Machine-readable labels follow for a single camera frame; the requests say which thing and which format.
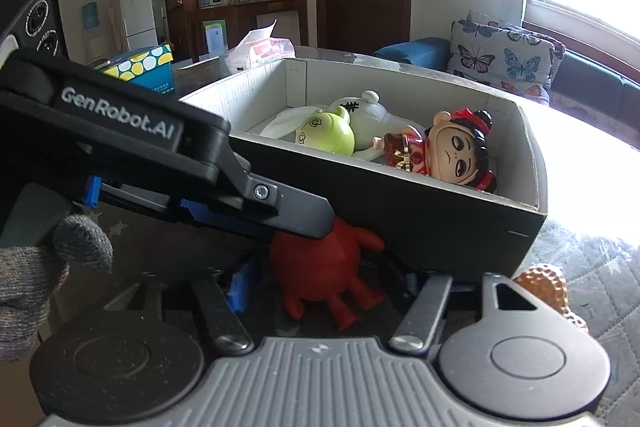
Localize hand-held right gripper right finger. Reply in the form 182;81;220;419
390;272;543;354

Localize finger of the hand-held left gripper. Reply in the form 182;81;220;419
100;186;281;236
215;139;335;240

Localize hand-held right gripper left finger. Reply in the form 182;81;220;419
100;259;258;355

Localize red plastic figure toy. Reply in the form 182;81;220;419
270;217;387;333

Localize green round plastic toy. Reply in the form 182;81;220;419
295;107;356;154

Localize dark grey cardboard box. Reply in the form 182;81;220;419
177;57;549;283

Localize white plush rabbit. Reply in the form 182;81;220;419
260;90;426;162

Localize big-headed doll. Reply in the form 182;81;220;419
374;108;498;195

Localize grey quilted star-print desktop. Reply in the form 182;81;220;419
45;46;640;423

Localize person's left hand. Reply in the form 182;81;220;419
0;214;115;363

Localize blue tissue box yellow dots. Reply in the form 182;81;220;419
100;44;176;100

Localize orange peanut-shaped toy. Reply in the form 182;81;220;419
515;263;590;333

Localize white refrigerator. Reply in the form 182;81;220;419
117;0;160;52

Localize green bordered sign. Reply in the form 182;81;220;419
202;19;228;58

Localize white tissue pack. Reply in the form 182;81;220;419
220;19;297;78

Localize blue sofa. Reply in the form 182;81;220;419
374;38;640;118

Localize butterfly print pillow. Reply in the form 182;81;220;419
446;9;567;100

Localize teal wall poster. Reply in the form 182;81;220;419
81;2;101;32

